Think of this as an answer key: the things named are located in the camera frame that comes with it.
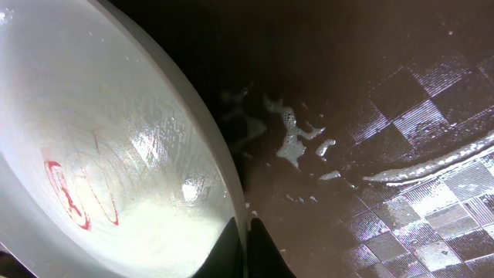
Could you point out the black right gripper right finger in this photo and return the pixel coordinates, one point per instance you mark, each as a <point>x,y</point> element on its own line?
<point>263,258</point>

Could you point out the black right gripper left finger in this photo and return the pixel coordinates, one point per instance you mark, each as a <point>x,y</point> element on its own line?
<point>225,259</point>

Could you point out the pale green plate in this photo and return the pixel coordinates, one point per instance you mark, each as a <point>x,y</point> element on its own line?
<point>111,164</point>

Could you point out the dark brown serving tray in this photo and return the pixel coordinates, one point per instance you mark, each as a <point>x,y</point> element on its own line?
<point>362,131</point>

